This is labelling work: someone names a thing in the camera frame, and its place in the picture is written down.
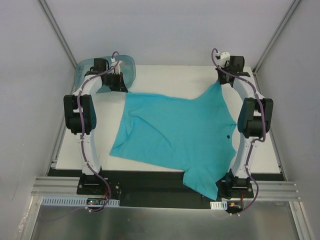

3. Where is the teal t shirt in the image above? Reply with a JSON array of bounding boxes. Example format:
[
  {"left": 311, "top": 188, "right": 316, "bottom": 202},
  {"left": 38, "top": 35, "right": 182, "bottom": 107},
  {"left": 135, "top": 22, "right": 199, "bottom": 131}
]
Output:
[{"left": 110, "top": 82, "right": 236, "bottom": 200}]

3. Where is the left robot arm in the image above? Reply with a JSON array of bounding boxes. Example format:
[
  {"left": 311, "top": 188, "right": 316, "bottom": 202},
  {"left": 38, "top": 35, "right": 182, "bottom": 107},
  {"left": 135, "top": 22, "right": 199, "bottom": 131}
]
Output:
[{"left": 63, "top": 56, "right": 128, "bottom": 198}]

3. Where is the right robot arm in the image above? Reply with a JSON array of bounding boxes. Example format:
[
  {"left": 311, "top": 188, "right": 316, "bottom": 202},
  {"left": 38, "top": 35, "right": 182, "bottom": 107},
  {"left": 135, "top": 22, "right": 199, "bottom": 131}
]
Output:
[{"left": 212, "top": 52, "right": 274, "bottom": 199}]

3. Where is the translucent blue plastic bin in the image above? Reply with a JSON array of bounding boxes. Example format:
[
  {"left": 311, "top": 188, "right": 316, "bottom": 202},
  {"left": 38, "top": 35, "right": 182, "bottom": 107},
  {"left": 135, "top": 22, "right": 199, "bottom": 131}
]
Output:
[{"left": 73, "top": 55, "right": 136, "bottom": 94}]

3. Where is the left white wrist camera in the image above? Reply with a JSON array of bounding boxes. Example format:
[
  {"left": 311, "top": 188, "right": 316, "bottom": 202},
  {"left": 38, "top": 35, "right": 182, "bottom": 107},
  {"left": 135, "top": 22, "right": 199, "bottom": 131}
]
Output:
[{"left": 110, "top": 58, "right": 124, "bottom": 74}]

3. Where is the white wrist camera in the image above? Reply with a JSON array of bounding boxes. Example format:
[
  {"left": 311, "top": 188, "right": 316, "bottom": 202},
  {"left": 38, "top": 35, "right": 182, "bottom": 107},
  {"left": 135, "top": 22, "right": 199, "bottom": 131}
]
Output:
[
  {"left": 110, "top": 58, "right": 124, "bottom": 74},
  {"left": 215, "top": 51, "right": 230, "bottom": 65}
]

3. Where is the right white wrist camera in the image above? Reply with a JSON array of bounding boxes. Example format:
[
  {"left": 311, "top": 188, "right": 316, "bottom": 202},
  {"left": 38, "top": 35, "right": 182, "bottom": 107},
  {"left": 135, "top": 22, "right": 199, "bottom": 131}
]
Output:
[{"left": 215, "top": 51, "right": 230, "bottom": 65}]

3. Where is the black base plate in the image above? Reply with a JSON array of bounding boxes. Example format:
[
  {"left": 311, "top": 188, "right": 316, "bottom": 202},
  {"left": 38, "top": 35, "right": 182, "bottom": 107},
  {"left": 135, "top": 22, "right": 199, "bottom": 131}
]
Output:
[{"left": 76, "top": 170, "right": 254, "bottom": 209}]

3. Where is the left aluminium frame post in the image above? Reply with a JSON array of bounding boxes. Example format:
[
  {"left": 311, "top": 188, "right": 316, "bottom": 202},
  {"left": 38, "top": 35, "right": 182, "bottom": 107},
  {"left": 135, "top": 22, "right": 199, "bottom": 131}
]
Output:
[{"left": 37, "top": 0, "right": 78, "bottom": 69}]

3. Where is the aluminium frame post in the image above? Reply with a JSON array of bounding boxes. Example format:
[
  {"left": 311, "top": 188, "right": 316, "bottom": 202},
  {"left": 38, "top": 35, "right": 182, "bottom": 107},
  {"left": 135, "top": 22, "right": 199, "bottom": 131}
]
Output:
[
  {"left": 252, "top": 0, "right": 303, "bottom": 75},
  {"left": 37, "top": 0, "right": 78, "bottom": 69}
]

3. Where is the right aluminium frame post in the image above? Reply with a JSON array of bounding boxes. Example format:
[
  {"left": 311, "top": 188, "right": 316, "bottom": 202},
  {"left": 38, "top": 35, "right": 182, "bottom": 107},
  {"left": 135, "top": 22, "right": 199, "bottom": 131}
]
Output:
[{"left": 252, "top": 0, "right": 303, "bottom": 75}]

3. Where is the right white cable duct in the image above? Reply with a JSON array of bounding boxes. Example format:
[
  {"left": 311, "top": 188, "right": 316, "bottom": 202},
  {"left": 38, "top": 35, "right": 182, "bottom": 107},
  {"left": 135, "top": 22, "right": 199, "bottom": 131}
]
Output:
[{"left": 210, "top": 200, "right": 228, "bottom": 211}]

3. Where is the white cable duct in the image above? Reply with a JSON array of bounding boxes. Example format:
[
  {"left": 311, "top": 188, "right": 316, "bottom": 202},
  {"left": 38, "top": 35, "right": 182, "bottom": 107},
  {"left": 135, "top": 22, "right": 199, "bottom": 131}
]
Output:
[
  {"left": 42, "top": 196, "right": 120, "bottom": 208},
  {"left": 210, "top": 200, "right": 228, "bottom": 211}
]

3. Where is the left white cable duct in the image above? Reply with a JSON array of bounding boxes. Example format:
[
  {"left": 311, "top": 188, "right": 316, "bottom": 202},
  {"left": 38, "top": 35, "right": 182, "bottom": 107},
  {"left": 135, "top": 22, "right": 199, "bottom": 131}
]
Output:
[{"left": 42, "top": 196, "right": 120, "bottom": 208}]

